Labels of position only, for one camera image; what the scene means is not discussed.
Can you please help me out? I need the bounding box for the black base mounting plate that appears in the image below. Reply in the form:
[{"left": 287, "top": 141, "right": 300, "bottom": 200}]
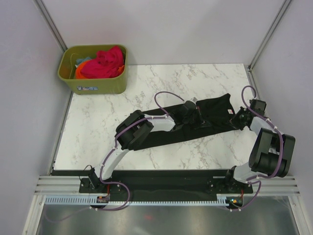
[{"left": 79, "top": 169, "right": 253, "bottom": 202}]

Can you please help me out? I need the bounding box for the orange t shirt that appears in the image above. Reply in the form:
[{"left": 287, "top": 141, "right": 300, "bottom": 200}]
[{"left": 75, "top": 59, "right": 95, "bottom": 79}]

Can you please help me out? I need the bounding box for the olive green plastic bin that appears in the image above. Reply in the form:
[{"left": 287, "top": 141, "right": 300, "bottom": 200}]
[{"left": 58, "top": 44, "right": 128, "bottom": 94}]

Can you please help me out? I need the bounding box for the red t shirt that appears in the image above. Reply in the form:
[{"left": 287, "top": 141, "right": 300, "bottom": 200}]
[{"left": 92, "top": 46, "right": 125, "bottom": 79}]

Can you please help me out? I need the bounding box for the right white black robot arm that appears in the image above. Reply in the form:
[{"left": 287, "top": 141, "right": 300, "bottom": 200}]
[{"left": 224, "top": 99, "right": 296, "bottom": 193}]

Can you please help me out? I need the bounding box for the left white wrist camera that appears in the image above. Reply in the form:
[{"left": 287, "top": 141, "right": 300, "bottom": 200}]
[{"left": 190, "top": 97, "right": 198, "bottom": 104}]

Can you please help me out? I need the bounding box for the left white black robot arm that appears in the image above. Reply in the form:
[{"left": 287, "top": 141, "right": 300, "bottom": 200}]
[{"left": 88, "top": 99, "right": 212, "bottom": 192}]

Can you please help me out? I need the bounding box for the white slotted cable duct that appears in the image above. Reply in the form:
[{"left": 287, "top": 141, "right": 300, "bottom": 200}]
[{"left": 45, "top": 195, "right": 229, "bottom": 206}]

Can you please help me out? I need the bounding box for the aluminium frame post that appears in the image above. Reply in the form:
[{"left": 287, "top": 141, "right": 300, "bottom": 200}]
[
  {"left": 33, "top": 0, "right": 67, "bottom": 52},
  {"left": 246, "top": 0, "right": 293, "bottom": 72}
]

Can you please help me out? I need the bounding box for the right aluminium frame post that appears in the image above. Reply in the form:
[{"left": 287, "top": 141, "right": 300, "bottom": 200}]
[{"left": 246, "top": 0, "right": 293, "bottom": 72}]

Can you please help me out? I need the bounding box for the left aluminium frame post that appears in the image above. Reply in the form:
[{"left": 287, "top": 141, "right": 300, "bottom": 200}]
[{"left": 33, "top": 0, "right": 67, "bottom": 52}]

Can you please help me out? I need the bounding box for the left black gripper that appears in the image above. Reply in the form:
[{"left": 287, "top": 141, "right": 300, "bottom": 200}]
[{"left": 183, "top": 108, "right": 212, "bottom": 130}]

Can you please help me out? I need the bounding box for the black t shirt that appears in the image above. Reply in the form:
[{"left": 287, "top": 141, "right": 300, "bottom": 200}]
[{"left": 135, "top": 94, "right": 236, "bottom": 150}]

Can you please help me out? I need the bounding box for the light blue t shirt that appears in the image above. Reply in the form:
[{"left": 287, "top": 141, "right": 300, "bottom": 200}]
[{"left": 76, "top": 57, "right": 91, "bottom": 66}]

